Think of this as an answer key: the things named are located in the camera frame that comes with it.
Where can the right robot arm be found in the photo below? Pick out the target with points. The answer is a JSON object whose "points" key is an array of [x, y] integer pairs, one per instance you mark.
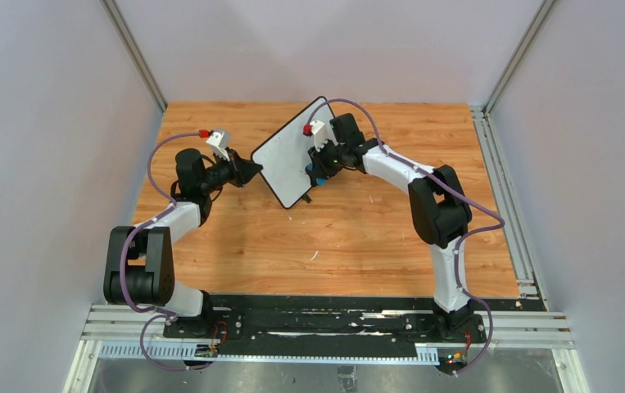
{"points": [[439, 216]]}

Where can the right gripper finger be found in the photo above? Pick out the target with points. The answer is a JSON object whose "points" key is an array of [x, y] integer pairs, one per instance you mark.
{"points": [[318, 181], [310, 169]]}

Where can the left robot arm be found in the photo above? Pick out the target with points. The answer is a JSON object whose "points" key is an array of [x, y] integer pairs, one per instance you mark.
{"points": [[139, 269]]}

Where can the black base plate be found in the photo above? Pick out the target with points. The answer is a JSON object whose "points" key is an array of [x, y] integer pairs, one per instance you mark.
{"points": [[335, 326]]}

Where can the aluminium frame rail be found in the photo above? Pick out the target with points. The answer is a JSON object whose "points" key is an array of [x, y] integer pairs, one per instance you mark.
{"points": [[119, 332]]}

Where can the left corner aluminium post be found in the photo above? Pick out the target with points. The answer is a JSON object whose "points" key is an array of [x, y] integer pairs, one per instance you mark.
{"points": [[117, 19]]}

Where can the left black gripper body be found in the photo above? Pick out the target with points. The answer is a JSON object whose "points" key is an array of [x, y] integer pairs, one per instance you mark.
{"points": [[235, 168]]}

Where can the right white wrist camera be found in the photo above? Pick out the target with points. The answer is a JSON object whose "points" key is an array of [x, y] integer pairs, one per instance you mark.
{"points": [[320, 133]]}

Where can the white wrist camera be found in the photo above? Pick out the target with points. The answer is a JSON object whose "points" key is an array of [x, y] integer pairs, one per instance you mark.
{"points": [[320, 133], [218, 142]]}

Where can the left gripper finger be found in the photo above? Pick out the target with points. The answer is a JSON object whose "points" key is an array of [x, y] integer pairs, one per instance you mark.
{"points": [[249, 172], [244, 162]]}

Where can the right side aluminium rail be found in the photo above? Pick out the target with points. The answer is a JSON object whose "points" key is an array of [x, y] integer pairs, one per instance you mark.
{"points": [[525, 270]]}

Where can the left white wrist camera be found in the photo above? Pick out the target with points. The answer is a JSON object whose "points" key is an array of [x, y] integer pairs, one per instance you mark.
{"points": [[218, 142]]}

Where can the black framed whiteboard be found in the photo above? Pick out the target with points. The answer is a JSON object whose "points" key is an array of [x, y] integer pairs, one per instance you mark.
{"points": [[284, 155]]}

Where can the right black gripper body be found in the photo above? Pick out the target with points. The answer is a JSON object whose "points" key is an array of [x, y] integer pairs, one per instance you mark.
{"points": [[323, 157]]}

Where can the blue and black eraser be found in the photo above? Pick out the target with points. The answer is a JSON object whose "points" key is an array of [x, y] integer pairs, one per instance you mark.
{"points": [[318, 172]]}

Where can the right corner aluminium post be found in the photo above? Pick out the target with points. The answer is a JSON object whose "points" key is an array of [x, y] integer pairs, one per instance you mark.
{"points": [[528, 38]]}

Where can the corner aluminium post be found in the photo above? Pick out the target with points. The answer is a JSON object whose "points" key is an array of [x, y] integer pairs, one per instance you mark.
{"points": [[528, 38], [117, 19]]}

